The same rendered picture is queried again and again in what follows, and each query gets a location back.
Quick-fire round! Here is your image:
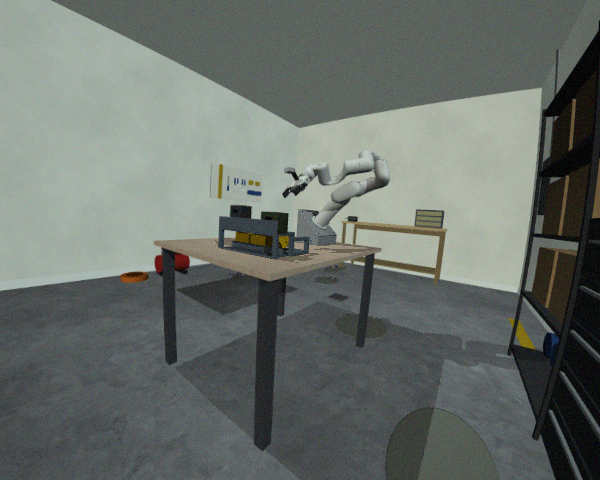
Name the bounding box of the dark green case with orange latches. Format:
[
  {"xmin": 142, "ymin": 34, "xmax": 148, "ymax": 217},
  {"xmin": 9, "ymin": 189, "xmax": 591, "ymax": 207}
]
[{"xmin": 261, "ymin": 212, "xmax": 289, "ymax": 234}]

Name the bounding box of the black case with orange latches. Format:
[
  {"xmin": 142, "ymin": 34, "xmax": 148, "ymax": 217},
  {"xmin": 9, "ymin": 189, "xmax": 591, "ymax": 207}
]
[{"xmin": 230, "ymin": 205, "xmax": 252, "ymax": 219}]

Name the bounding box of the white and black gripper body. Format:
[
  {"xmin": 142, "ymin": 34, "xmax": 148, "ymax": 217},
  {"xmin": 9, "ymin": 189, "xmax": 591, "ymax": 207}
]
[{"xmin": 289, "ymin": 174, "xmax": 310, "ymax": 192}]

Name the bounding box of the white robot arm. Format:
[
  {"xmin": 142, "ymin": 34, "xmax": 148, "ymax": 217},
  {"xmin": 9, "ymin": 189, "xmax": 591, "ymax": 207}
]
[{"xmin": 301, "ymin": 150, "xmax": 390, "ymax": 229}]

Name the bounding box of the dark grey bin shelf rack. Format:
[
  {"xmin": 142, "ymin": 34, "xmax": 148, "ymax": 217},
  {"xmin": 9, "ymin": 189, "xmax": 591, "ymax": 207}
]
[{"xmin": 218, "ymin": 216, "xmax": 312, "ymax": 259}]

